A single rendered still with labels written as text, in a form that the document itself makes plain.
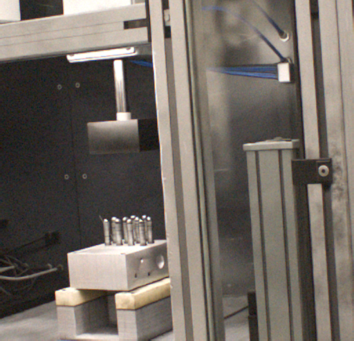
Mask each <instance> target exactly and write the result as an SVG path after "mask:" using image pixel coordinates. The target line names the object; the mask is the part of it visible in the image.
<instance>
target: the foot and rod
mask: <svg viewBox="0 0 354 341"><path fill-rule="evenodd" d="M112 63H113V72H114V82H115V101H116V111H117V121H108V122H90V123H88V142H89V152H90V154H111V153H127V152H140V151H151V150H157V149H160V142H159V135H158V119H157V118H149V119H138V120H131V112H130V101H129V83H128V73H127V59H126V58H115V59H112Z"/></svg>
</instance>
